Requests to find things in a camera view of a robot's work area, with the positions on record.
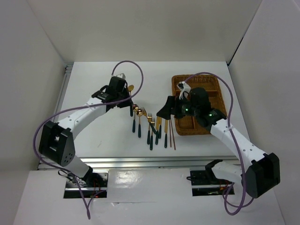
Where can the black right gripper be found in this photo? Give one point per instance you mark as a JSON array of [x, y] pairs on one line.
[[166, 110]]

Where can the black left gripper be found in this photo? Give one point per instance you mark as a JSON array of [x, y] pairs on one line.
[[127, 103]]

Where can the gold spoon green handle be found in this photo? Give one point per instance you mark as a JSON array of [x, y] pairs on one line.
[[134, 107], [139, 113], [130, 89]]

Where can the gold fork green handle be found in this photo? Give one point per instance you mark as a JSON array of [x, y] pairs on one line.
[[152, 136], [148, 131], [145, 114]]

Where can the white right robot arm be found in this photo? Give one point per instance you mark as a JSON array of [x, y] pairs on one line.
[[258, 171]]

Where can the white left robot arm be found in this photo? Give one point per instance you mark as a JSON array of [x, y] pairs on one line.
[[57, 139]]

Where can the copper chopstick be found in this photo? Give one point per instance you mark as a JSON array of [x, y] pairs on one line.
[[170, 133], [173, 138]]

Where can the brown wicker cutlery tray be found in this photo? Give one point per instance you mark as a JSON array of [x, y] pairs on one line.
[[189, 125]]

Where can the gold knife green handle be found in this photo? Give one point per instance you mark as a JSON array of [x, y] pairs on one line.
[[166, 134], [157, 131], [159, 127]]

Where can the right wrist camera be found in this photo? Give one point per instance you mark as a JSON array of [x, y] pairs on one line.
[[184, 89]]

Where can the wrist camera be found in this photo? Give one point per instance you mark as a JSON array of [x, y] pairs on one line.
[[184, 89], [121, 76]]

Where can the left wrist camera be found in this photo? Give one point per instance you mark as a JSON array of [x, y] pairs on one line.
[[121, 76]]

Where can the aluminium table frame rail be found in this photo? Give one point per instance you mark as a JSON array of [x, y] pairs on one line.
[[109, 141]]

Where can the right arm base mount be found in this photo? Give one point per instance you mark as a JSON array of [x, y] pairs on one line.
[[202, 186]]

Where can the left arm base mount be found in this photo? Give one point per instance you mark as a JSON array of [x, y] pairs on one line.
[[98, 187]]

